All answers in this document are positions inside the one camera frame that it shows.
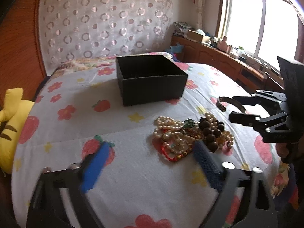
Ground pink thermos jug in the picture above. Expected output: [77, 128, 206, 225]
[218, 36, 229, 51]

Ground pearl necklace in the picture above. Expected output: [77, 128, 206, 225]
[154, 112, 220, 156]

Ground black bangle bracelet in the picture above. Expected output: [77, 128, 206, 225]
[217, 96, 247, 113]

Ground yellow plush toy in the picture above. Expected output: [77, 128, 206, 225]
[0, 88, 35, 174]

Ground red beaded bracelet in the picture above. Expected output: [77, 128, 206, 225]
[160, 142, 194, 162]

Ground black cardboard box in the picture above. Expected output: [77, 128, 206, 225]
[116, 55, 189, 106]

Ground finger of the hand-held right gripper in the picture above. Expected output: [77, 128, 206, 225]
[232, 89, 288, 111]
[228, 111, 290, 136]

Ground strawberry flower printed blanket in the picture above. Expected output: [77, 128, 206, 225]
[11, 62, 300, 228]

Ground brown wooden bead bracelet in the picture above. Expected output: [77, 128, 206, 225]
[198, 117, 226, 151]

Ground amber bead bracelet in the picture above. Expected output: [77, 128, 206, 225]
[217, 130, 235, 149]

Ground open cardboard box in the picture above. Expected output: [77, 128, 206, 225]
[187, 30, 205, 43]

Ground stack of folded cloth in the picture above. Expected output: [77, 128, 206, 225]
[173, 22, 193, 37]

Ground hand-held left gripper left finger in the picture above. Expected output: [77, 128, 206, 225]
[26, 142, 112, 228]

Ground floral quilt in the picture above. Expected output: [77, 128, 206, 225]
[51, 52, 175, 76]

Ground wooden sideboard cabinet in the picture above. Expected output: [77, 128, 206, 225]
[171, 34, 285, 93]

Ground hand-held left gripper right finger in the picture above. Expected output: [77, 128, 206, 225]
[193, 141, 279, 228]

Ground circle pattern wall curtain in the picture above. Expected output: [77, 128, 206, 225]
[38, 0, 173, 67]

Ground green brooch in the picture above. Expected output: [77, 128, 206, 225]
[183, 118, 197, 130]

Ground wooden wardrobe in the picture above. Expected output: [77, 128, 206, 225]
[0, 0, 47, 105]

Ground window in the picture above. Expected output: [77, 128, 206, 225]
[221, 0, 304, 67]

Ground person's right hand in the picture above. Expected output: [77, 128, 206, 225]
[275, 143, 292, 164]

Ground sheer window curtain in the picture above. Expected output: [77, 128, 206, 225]
[188, 0, 230, 32]

